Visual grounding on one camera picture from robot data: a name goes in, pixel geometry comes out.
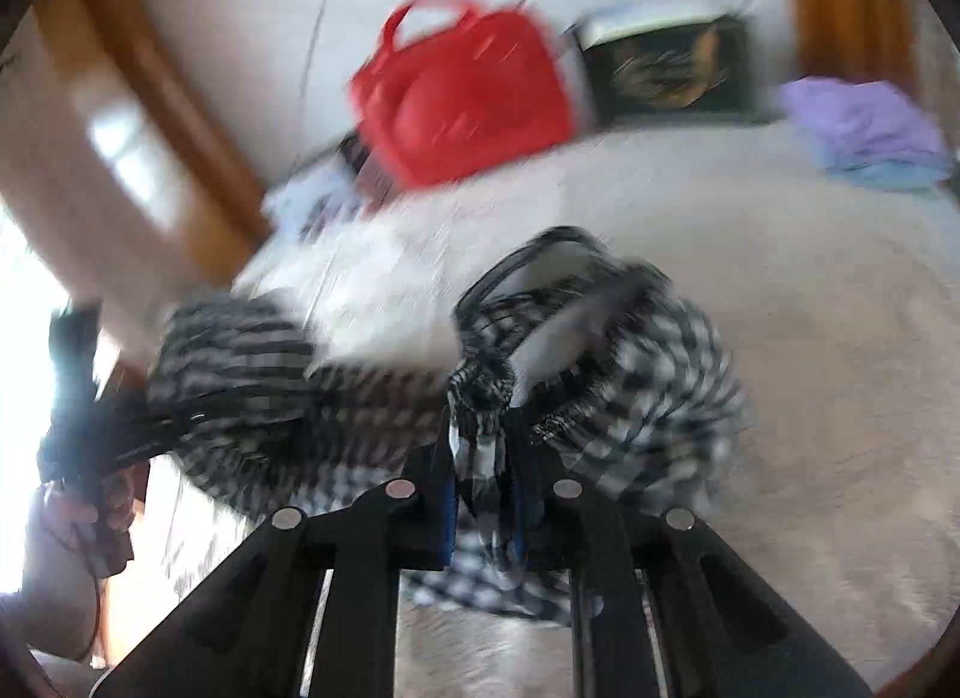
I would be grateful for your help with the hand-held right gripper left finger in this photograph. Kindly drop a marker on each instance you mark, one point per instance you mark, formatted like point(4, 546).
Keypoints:
point(448, 510)

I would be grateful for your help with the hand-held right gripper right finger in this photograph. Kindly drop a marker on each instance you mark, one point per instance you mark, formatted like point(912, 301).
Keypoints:
point(517, 518)

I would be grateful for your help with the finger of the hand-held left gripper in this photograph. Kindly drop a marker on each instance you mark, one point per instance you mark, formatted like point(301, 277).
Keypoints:
point(161, 432)

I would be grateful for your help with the black white checked garment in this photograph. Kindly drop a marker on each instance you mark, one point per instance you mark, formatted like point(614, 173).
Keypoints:
point(660, 368)

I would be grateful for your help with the person's left forearm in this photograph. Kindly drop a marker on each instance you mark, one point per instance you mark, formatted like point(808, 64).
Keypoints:
point(52, 600)

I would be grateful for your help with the person's left hand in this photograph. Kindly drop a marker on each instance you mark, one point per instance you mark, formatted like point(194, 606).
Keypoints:
point(75, 514)

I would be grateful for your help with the tea set cardboard box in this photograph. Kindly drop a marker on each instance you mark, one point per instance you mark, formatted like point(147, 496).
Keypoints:
point(330, 192)

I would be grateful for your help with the cream lace tablecloth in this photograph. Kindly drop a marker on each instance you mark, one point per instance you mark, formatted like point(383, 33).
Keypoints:
point(825, 368)

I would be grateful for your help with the red bear-face carry case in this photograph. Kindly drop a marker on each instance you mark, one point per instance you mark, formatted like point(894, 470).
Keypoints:
point(457, 106)

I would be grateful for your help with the black gift box gold ribbon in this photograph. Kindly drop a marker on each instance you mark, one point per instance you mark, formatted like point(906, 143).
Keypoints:
point(667, 72)

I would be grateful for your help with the light blue cloth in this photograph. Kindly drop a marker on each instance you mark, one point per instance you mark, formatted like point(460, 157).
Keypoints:
point(885, 173)

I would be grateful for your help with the purple cloth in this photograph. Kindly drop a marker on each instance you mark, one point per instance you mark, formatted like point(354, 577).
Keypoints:
point(862, 117)

